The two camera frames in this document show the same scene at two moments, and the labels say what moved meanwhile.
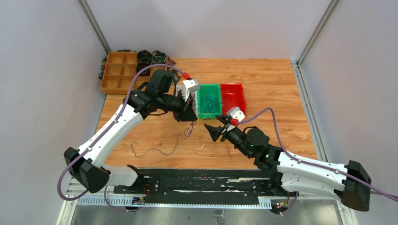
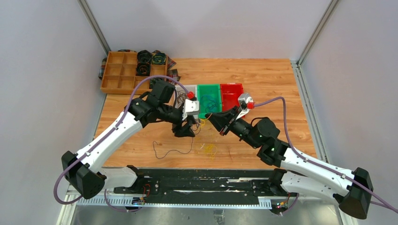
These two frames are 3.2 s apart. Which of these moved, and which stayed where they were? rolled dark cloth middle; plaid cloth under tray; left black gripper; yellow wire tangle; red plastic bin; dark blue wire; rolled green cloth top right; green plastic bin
Moved: yellow wire tangle; left black gripper; dark blue wire
Stayed: rolled green cloth top right; plaid cloth under tray; rolled dark cloth middle; red plastic bin; green plastic bin
